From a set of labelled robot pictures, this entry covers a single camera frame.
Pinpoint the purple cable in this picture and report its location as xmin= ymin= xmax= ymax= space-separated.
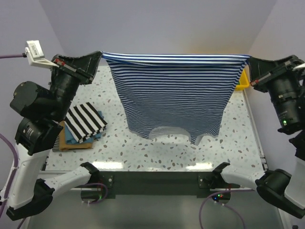
xmin=199 ymin=192 xmax=246 ymax=229
xmin=0 ymin=53 xmax=26 ymax=229

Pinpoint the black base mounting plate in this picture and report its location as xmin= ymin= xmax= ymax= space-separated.
xmin=71 ymin=170 xmax=241 ymax=199

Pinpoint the black white wide-striped tank top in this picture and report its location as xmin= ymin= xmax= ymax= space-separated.
xmin=64 ymin=102 xmax=108 ymax=143

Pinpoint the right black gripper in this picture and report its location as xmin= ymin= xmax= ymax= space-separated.
xmin=244 ymin=51 xmax=305 ymax=125

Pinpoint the black white thin-striped tank top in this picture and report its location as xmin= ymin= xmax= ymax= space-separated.
xmin=52 ymin=137 xmax=60 ymax=152

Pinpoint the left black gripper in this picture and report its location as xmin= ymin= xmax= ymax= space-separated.
xmin=50 ymin=49 xmax=103 ymax=118

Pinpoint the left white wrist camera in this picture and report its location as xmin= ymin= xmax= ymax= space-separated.
xmin=25 ymin=40 xmax=59 ymax=69

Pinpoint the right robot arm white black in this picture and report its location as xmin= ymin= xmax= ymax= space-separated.
xmin=206 ymin=55 xmax=305 ymax=219

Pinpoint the tan folded tank top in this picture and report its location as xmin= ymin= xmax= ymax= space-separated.
xmin=59 ymin=121 xmax=93 ymax=152

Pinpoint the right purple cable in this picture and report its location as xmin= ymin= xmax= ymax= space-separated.
xmin=199 ymin=192 xmax=246 ymax=229

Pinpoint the light blue folded tank top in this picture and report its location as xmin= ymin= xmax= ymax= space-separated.
xmin=64 ymin=110 xmax=105 ymax=145

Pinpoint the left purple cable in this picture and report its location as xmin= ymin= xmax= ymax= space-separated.
xmin=0 ymin=53 xmax=26 ymax=229

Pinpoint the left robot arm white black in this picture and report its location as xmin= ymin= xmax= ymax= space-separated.
xmin=0 ymin=51 xmax=102 ymax=221

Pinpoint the blue white striped tank top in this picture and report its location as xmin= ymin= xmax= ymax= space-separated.
xmin=102 ymin=52 xmax=250 ymax=145

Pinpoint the yellow plastic tray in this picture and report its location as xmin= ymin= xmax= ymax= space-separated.
xmin=235 ymin=70 xmax=250 ymax=91

